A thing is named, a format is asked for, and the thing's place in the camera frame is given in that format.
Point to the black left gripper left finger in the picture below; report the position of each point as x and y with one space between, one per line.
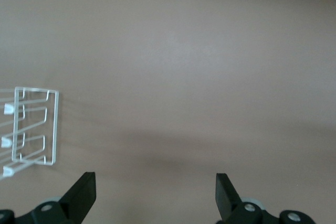
78 197

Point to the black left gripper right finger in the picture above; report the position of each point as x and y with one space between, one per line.
225 197

